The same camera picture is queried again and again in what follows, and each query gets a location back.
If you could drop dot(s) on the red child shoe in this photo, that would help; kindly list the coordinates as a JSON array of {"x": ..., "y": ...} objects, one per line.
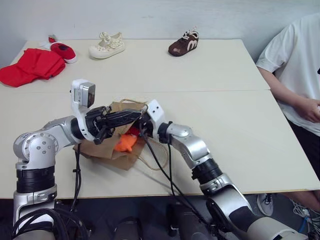
[{"x": 63, "y": 51}]

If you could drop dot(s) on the person's bare hand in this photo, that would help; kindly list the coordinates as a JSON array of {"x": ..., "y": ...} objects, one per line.
[{"x": 310, "y": 110}]

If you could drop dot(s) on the orange plush toy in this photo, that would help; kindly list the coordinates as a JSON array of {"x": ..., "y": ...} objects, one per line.
[{"x": 125, "y": 143}]

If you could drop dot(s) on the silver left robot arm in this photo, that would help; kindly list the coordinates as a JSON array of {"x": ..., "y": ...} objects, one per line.
[{"x": 37, "y": 146}]

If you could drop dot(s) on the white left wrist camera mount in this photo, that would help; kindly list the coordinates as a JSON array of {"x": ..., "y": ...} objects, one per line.
[{"x": 77, "y": 111}]

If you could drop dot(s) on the person's bare forearm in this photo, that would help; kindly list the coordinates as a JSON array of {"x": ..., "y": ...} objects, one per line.
[{"x": 282, "y": 92}]

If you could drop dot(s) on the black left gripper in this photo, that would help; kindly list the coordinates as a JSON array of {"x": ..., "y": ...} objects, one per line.
[{"x": 93, "y": 122}]

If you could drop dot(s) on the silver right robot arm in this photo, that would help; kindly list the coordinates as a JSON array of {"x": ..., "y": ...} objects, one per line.
[{"x": 195, "y": 147}]

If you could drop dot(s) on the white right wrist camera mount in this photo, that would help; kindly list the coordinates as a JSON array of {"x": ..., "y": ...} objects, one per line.
[{"x": 156, "y": 110}]

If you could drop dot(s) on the small white red fabric item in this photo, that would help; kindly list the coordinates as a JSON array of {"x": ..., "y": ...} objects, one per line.
[{"x": 47, "y": 43}]

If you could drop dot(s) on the brown child shoe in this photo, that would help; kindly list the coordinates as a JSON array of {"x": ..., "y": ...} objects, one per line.
[{"x": 183, "y": 46}]

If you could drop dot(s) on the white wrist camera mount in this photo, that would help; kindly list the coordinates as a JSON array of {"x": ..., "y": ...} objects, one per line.
[
  {"x": 77, "y": 111},
  {"x": 156, "y": 110}
]

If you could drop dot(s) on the red cloth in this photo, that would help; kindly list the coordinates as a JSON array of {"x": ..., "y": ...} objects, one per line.
[{"x": 32, "y": 66}]

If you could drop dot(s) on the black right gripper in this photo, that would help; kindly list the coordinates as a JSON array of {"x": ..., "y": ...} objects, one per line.
[{"x": 147, "y": 128}]

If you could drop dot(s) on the red plush toy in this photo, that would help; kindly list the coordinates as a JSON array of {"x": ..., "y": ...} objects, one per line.
[{"x": 134, "y": 131}]

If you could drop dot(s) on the person in white t-shirt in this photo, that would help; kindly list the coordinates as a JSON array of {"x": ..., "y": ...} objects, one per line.
[{"x": 297, "y": 50}]

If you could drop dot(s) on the brown paper bag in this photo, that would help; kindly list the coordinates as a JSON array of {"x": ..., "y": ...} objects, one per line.
[{"x": 105, "y": 148}]

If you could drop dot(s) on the grey sneaker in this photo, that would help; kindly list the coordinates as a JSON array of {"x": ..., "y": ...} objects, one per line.
[{"x": 265, "y": 204}]

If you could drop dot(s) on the cream dotted child shoe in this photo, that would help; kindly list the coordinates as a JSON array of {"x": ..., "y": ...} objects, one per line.
[{"x": 106, "y": 47}]

